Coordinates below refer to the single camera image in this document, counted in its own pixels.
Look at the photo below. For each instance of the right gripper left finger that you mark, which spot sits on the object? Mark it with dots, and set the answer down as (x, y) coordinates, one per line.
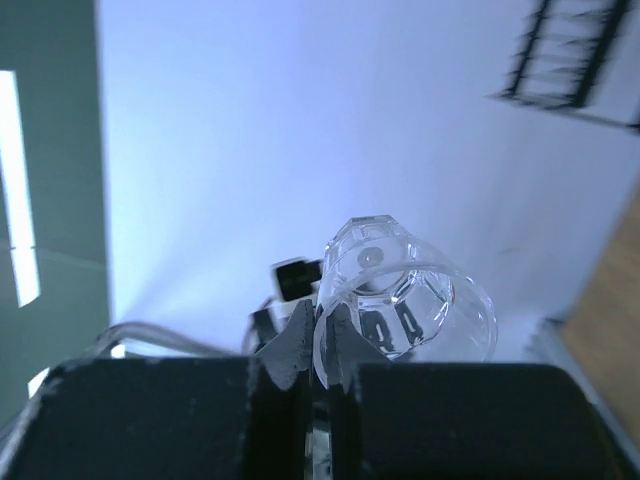
(176, 418)

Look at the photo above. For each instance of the black wire dish rack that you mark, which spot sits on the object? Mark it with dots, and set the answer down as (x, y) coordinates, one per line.
(562, 59)

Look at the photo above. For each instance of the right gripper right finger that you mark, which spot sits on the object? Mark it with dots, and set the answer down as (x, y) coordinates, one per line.
(470, 421)

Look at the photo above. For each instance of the small clear cup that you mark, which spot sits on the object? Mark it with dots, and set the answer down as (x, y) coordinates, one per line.
(386, 294)

